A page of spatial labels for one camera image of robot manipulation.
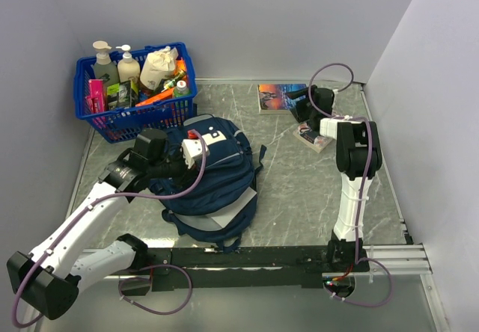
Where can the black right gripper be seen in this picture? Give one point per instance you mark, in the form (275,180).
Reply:
(299,113)

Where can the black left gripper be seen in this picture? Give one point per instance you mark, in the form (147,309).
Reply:
(179,151)

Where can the Little Women floral book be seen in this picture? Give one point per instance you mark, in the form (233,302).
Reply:
(311,138)

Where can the Jane Eyre blue book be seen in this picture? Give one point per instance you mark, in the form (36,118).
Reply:
(274,99)

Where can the navy blue student backpack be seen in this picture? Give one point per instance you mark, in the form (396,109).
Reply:
(229,171)

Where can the white paperback book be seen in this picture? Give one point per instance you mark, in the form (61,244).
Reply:
(221,218)

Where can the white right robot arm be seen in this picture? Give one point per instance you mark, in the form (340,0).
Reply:
(358,157)

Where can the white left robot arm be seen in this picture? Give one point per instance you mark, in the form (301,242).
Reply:
(51,276)

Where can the beige paper bag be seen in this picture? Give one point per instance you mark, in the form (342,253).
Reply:
(158,65)

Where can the blue plastic basket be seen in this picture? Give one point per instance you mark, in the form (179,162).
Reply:
(123,124)

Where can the green black box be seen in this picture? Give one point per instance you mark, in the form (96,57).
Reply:
(122,95)

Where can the green bottle white cap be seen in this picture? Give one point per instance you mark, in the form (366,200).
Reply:
(181,89)

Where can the pink box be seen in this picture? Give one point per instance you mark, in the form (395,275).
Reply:
(96,98)

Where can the cream pump bottle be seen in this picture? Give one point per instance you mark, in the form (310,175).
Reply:
(128,68)

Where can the grey-green pump bottle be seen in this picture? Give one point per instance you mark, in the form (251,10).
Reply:
(104,68)

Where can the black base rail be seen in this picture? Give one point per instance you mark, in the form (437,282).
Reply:
(167,269)

